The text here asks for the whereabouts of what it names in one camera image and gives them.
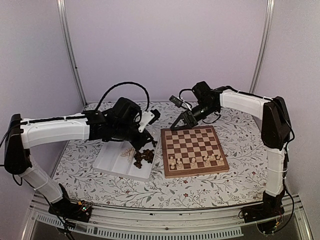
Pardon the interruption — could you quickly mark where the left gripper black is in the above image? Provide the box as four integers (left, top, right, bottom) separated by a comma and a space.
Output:
112, 123, 154, 151

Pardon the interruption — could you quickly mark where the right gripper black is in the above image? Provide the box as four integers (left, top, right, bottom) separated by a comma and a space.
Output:
170, 101, 218, 132

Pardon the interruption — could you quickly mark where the wooden chess board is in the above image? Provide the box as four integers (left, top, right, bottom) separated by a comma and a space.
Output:
160, 125, 230, 179

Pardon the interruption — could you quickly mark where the white plastic compartment tray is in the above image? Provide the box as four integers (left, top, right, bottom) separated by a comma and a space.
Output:
92, 141, 153, 182

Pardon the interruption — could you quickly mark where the light chess rook piece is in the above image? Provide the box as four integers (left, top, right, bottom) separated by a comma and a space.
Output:
170, 161, 176, 170

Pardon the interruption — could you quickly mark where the light chess bishop piece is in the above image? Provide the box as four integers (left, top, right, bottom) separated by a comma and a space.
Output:
176, 161, 183, 170

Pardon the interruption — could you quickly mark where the light chess king piece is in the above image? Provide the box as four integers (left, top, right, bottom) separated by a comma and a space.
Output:
190, 157, 196, 169

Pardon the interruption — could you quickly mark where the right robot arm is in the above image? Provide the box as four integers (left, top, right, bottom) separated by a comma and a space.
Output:
170, 81, 295, 218

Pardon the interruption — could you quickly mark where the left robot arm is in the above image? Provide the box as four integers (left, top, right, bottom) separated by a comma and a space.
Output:
1, 97, 160, 217

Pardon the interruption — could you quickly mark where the pile of dark chess pieces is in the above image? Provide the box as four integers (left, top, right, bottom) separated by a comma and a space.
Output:
133, 149, 155, 169

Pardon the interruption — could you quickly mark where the pile of light chess pieces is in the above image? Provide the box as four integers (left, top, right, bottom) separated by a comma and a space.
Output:
119, 148, 135, 159

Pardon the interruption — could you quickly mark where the floral patterned table mat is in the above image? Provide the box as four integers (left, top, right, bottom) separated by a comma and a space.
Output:
48, 100, 286, 210

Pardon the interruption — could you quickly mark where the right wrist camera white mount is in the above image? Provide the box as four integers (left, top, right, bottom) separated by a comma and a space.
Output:
169, 95, 192, 111

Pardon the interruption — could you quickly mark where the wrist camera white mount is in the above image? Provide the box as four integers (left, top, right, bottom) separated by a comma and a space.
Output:
138, 109, 161, 133
169, 95, 192, 111

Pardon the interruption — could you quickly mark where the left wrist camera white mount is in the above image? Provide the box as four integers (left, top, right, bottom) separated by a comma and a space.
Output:
138, 109, 161, 133

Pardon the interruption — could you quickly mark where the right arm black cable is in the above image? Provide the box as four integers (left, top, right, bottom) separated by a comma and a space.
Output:
178, 88, 198, 106

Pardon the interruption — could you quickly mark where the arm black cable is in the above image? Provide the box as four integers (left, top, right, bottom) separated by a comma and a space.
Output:
94, 81, 151, 113
178, 88, 198, 106

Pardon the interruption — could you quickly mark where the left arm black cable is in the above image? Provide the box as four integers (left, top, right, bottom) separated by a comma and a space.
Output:
94, 81, 151, 113

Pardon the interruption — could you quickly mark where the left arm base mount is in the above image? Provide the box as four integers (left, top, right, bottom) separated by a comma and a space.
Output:
48, 184, 92, 223

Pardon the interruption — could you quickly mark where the front aluminium rail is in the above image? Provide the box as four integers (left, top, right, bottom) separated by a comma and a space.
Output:
24, 192, 311, 240

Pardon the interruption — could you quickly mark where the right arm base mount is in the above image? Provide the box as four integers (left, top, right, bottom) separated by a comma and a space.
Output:
238, 192, 285, 235

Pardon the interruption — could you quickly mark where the right aluminium frame post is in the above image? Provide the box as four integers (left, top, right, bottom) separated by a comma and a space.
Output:
249, 0, 275, 94

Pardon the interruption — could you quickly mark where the aluminium frame post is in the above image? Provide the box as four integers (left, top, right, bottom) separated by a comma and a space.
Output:
56, 0, 88, 106
249, 0, 275, 94

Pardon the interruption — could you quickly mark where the left aluminium frame post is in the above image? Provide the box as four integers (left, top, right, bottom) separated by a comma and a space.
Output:
56, 0, 88, 106

